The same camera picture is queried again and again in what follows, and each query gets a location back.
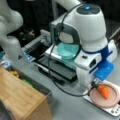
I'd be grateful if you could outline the white and blue gripper body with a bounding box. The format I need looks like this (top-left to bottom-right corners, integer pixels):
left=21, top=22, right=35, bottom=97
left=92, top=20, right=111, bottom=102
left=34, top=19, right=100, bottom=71
left=75, top=43, right=117, bottom=87

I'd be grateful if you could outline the orange carrot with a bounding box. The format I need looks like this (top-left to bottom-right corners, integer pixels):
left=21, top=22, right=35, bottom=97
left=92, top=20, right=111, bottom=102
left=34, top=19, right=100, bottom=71
left=97, top=85, right=109, bottom=99

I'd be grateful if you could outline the pink round plate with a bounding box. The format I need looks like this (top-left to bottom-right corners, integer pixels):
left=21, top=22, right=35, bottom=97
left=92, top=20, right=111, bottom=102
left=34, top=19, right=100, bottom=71
left=90, top=83, right=120, bottom=108

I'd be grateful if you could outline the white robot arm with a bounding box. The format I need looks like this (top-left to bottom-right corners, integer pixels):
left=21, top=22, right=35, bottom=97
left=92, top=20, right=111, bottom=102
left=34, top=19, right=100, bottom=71
left=0, top=0, right=117, bottom=87

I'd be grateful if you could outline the open oven glass door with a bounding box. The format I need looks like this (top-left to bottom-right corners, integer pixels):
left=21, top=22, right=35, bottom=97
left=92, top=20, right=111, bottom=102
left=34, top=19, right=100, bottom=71
left=35, top=54, right=77, bottom=85

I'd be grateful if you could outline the silver toaster oven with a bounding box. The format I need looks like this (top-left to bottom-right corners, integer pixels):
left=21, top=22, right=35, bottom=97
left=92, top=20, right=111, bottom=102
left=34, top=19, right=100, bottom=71
left=50, top=18, right=80, bottom=52

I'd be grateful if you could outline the black tray bin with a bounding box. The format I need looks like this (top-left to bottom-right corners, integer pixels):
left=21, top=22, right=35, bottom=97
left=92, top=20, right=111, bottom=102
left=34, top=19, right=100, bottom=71
left=20, top=75, right=52, bottom=103

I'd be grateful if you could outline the wooden box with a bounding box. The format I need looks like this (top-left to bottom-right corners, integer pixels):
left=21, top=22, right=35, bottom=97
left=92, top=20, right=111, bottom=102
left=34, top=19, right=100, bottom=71
left=0, top=67, right=52, bottom=120

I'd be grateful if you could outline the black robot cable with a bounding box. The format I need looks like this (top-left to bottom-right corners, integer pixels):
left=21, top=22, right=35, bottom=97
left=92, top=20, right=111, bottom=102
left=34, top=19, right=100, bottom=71
left=47, top=3, right=91, bottom=98

